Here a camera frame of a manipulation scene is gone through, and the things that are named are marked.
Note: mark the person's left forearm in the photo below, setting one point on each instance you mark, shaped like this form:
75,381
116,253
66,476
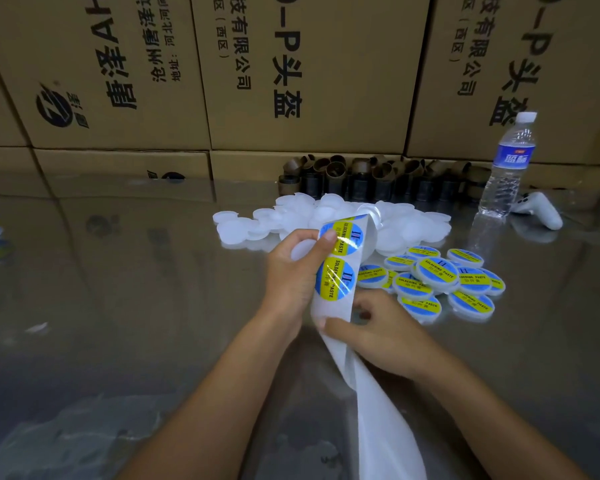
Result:
215,409

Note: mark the person's left thumb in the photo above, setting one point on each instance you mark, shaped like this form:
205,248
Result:
317,272

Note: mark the white handheld controller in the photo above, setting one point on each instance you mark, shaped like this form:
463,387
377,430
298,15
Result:
542,212

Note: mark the person's left hand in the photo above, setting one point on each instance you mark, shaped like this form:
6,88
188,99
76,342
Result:
287,284

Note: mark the plain white round lid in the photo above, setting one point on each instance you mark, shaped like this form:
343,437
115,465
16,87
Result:
302,248

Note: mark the pile of white plastic lids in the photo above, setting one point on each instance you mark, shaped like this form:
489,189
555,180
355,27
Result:
410,229

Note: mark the large printed cardboard box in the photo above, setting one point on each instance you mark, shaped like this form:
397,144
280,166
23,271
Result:
330,69
555,69
105,69

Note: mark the person's right forearm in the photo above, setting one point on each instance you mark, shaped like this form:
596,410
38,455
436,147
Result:
490,424

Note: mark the white sticker backing strip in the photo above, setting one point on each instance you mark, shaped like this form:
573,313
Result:
380,419

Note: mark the person's right thumb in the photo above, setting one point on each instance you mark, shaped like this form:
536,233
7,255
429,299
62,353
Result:
340,327

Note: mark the clear plastic film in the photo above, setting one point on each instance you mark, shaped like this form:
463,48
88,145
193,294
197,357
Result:
55,444

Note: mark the row of brown cardboard tubes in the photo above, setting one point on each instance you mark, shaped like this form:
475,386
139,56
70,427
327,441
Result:
380,182

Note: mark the person's right hand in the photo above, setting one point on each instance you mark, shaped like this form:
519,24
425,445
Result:
385,339

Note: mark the clear plastic water bottle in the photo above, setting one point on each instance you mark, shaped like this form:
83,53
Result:
505,184

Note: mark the pile of blue-yellow labelled lids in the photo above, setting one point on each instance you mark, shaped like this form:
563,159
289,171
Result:
437,272

